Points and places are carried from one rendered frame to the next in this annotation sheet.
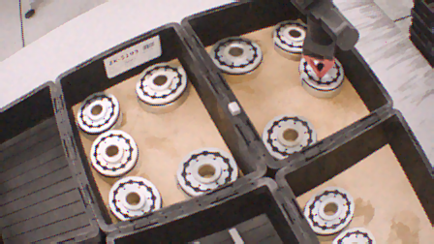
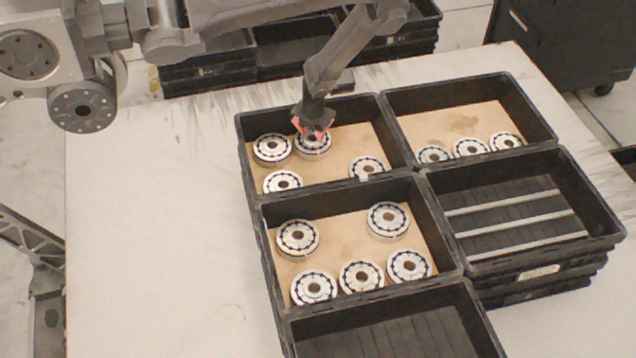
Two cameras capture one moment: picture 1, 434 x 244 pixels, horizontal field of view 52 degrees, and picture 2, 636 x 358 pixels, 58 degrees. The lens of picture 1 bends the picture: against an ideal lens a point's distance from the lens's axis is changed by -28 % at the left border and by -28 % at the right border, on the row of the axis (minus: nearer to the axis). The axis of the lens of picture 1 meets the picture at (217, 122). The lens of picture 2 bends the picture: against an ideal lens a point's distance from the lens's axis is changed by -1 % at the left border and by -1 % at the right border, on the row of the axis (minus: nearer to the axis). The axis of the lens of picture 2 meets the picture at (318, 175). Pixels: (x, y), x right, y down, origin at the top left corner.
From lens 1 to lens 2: 1.14 m
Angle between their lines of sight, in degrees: 52
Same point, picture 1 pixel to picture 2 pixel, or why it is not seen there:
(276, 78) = (306, 173)
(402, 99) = not seen: hidden behind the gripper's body
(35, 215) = not seen: outside the picture
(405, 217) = (447, 121)
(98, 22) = (108, 338)
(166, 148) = (353, 246)
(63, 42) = not seen: outside the picture
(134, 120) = (321, 266)
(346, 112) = (346, 139)
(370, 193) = (419, 139)
